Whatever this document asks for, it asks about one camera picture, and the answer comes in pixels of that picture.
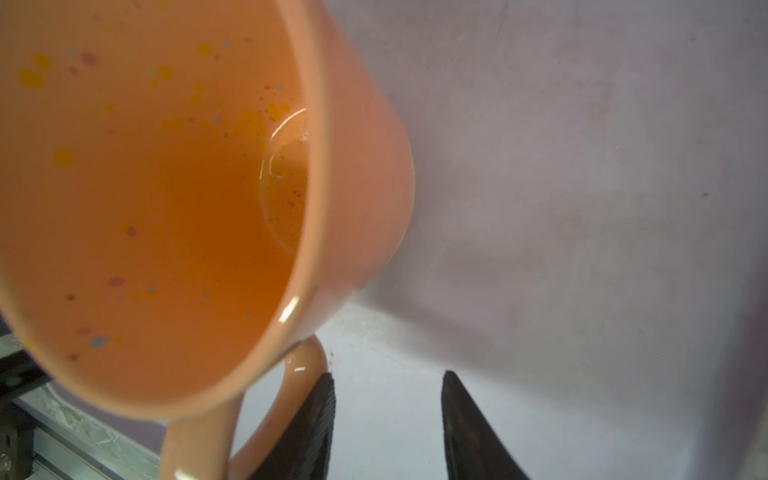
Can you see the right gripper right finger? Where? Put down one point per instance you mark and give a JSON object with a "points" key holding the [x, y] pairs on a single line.
{"points": [[472, 448]]}

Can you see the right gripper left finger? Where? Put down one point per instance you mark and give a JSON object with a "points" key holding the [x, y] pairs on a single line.
{"points": [[303, 451]]}

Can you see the aluminium front rail frame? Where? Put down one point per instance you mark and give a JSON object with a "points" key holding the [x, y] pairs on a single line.
{"points": [[74, 440]]}

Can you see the lavender silicone tray mat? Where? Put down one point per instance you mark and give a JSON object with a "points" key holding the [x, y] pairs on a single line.
{"points": [[588, 249]]}

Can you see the orange pink mug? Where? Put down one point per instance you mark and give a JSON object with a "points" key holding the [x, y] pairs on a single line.
{"points": [[189, 190]]}

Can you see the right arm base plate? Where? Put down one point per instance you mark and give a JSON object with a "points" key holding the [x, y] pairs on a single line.
{"points": [[20, 374]]}

